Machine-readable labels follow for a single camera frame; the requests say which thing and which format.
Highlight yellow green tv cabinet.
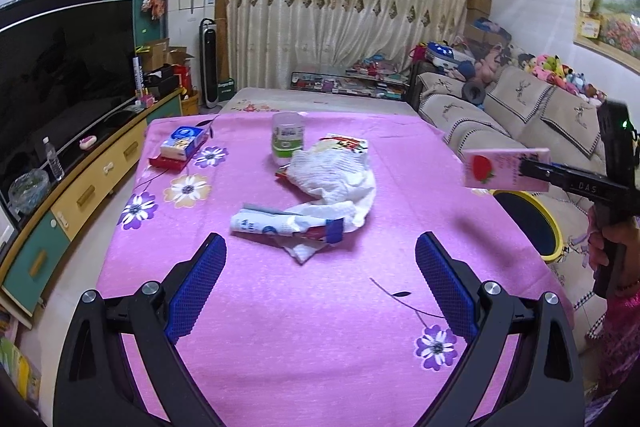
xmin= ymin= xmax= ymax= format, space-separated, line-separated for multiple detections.
xmin=0 ymin=87 xmax=183 ymax=325

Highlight yellow rimmed black trash bin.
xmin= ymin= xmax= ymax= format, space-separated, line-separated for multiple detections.
xmin=490 ymin=189 xmax=563 ymax=264

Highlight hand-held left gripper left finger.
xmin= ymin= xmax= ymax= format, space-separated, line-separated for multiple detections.
xmin=52 ymin=232 xmax=228 ymax=427

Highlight person's right forearm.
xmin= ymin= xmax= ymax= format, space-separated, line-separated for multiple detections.
xmin=597 ymin=279 xmax=640 ymax=400

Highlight framed wall picture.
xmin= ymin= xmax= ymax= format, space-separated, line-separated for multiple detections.
xmin=572 ymin=0 xmax=640 ymax=72

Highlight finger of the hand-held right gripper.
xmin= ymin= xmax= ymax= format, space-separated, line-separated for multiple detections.
xmin=519 ymin=158 xmax=566 ymax=192

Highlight person's right hand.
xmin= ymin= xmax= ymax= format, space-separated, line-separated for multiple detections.
xmin=587 ymin=206 xmax=640 ymax=293

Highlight blue tissue box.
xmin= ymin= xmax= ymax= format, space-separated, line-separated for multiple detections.
xmin=160 ymin=125 xmax=208 ymax=159

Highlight white green yogurt bottle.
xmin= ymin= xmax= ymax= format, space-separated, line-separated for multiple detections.
xmin=271 ymin=112 xmax=306 ymax=159

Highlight flat red box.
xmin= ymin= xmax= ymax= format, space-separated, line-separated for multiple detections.
xmin=149 ymin=152 xmax=193 ymax=171

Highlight low glass shelf with books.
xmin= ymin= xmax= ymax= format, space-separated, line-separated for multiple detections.
xmin=290 ymin=69 xmax=416 ymax=100

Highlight pile of plush toys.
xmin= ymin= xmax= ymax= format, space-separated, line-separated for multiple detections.
xmin=410 ymin=34 xmax=608 ymax=108

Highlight open cardboard boxes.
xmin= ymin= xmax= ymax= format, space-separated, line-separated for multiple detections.
xmin=137 ymin=38 xmax=196 ymax=70

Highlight dark neck pillow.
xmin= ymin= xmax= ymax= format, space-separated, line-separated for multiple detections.
xmin=462 ymin=81 xmax=486 ymax=104

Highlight beige sofa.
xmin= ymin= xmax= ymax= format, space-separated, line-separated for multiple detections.
xmin=415 ymin=66 xmax=640 ymax=358

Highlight white plastic bag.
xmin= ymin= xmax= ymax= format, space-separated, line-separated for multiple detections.
xmin=282 ymin=147 xmax=378 ymax=265

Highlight pile of books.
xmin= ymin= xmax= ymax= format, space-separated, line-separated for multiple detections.
xmin=0 ymin=307 xmax=43 ymax=408

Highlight glass ashtray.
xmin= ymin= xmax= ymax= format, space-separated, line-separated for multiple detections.
xmin=7 ymin=168 xmax=51 ymax=215

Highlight clear water bottle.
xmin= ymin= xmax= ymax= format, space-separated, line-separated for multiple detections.
xmin=42 ymin=137 xmax=65 ymax=182

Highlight pink strawberry drink carton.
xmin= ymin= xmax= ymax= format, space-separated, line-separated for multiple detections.
xmin=461 ymin=148 xmax=551 ymax=194

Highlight pink floral tablecloth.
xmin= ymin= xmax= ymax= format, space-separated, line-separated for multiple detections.
xmin=95 ymin=112 xmax=576 ymax=423

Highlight white standing air conditioner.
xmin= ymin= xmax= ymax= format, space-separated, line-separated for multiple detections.
xmin=167 ymin=0 xmax=221 ymax=108

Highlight white drawer cabinet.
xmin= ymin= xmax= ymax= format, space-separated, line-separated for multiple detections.
xmin=0 ymin=199 xmax=18 ymax=253

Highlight floral bed sheet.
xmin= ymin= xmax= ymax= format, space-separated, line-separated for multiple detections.
xmin=220 ymin=87 xmax=416 ymax=115

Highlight black tower fan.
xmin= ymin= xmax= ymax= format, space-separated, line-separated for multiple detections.
xmin=200 ymin=18 xmax=221 ymax=110

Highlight curved black television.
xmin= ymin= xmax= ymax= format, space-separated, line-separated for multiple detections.
xmin=0 ymin=0 xmax=137 ymax=180

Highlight stack of cardboard boxes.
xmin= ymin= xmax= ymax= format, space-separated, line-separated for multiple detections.
xmin=462 ymin=0 xmax=493 ymax=40

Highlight black box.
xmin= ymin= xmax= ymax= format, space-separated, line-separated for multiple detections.
xmin=145 ymin=74 xmax=181 ymax=100

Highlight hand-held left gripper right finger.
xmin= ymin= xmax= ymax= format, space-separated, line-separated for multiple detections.
xmin=415 ymin=232 xmax=586 ymax=427

